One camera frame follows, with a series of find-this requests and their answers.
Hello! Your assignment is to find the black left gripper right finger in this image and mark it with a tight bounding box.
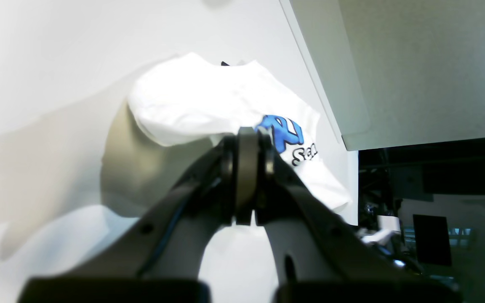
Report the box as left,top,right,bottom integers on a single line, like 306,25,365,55
256,129,462,303

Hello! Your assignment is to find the white printed t-shirt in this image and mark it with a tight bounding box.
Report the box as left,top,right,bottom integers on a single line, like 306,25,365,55
128,53,353,212

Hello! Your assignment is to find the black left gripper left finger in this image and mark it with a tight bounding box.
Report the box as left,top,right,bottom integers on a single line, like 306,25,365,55
19,135,237,303

